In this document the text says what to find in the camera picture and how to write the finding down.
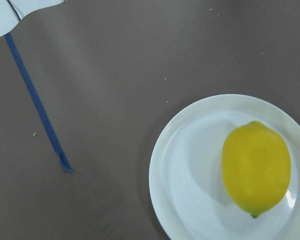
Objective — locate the white plate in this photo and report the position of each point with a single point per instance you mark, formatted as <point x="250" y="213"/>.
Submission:
<point x="185" y="178"/>

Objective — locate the yellow lemon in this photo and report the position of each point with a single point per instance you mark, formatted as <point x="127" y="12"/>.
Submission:
<point x="256" y="167"/>

